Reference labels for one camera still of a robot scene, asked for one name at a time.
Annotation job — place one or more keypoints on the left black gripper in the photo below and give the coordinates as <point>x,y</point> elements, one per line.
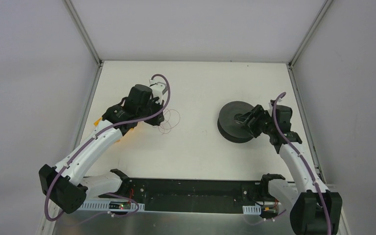
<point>155,114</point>

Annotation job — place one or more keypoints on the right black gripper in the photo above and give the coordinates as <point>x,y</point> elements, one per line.
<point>254,117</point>

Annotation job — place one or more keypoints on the black perforated cable spool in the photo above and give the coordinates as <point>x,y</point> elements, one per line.
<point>227,126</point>

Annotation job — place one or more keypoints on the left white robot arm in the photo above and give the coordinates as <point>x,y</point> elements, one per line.
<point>66,183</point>

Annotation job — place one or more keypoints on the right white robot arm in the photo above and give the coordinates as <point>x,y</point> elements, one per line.
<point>313,208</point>

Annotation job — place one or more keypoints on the yellow plastic bin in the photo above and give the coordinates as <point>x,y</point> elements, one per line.
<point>107,130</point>

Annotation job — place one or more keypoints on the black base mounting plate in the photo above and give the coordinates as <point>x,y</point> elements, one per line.
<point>202,196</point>

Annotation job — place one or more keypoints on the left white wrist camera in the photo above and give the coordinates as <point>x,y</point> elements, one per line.
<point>158,88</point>

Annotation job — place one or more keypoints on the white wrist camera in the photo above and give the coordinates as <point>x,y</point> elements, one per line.
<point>274,102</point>
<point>158,88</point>

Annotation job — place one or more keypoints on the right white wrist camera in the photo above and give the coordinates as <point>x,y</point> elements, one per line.
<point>274,102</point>

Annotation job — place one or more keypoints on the right white cable duct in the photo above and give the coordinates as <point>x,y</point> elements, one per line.
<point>251,210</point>

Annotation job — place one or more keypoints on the white cable duct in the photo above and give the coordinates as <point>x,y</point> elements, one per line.
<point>110,205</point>
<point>251,210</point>

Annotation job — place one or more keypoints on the left white cable duct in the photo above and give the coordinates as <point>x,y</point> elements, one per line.
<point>110,205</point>

